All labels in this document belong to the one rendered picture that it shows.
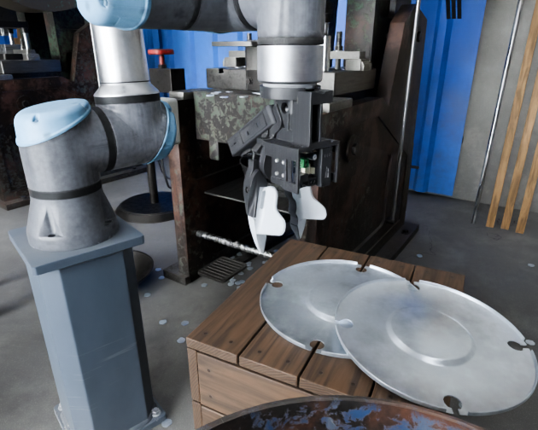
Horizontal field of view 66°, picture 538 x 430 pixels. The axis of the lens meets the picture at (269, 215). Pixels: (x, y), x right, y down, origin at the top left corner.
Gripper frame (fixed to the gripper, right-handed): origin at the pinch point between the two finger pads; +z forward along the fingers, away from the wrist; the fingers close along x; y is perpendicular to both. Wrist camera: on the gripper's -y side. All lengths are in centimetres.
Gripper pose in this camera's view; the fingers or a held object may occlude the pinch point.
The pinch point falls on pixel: (277, 235)
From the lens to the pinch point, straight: 57.5
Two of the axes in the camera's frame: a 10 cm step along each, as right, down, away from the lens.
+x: 7.5, -2.5, 6.1
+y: 6.6, 2.8, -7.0
